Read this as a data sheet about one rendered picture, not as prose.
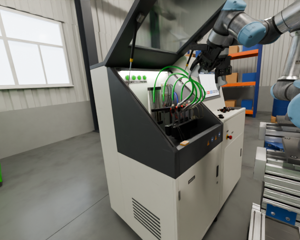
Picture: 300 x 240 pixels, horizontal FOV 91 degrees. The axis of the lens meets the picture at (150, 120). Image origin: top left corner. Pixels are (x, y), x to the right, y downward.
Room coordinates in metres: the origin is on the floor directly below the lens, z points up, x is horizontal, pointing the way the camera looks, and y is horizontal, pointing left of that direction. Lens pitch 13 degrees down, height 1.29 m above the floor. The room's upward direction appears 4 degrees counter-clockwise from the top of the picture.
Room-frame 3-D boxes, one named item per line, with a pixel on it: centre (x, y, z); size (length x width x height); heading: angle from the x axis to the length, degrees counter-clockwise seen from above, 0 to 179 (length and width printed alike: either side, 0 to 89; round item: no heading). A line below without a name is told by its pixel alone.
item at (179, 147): (0.97, -0.35, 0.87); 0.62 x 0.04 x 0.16; 134
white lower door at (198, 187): (0.95, -0.36, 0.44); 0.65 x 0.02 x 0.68; 134
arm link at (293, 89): (0.84, -0.90, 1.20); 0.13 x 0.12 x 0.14; 176
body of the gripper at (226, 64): (0.99, -0.49, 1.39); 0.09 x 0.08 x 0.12; 44
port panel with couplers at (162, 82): (1.49, -0.18, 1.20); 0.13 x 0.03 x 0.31; 134
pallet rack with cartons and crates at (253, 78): (6.09, -2.80, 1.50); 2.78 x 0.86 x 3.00; 52
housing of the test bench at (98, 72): (1.71, -0.12, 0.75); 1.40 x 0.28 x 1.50; 134
